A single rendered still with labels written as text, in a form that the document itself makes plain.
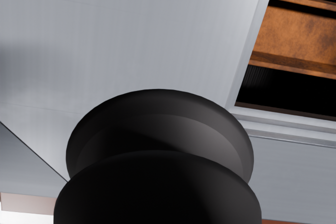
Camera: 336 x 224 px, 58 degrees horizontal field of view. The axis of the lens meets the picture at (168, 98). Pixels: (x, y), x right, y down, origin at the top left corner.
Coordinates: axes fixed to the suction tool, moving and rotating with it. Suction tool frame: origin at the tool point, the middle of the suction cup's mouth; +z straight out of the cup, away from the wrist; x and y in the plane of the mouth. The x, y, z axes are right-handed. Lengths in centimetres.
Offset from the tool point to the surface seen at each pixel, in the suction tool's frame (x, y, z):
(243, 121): 10.3, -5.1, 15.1
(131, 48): 2.4, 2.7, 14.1
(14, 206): 17.0, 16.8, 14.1
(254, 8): 1.0, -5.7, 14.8
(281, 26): 8.6, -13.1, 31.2
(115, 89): 5.3, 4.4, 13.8
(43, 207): 17.6, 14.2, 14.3
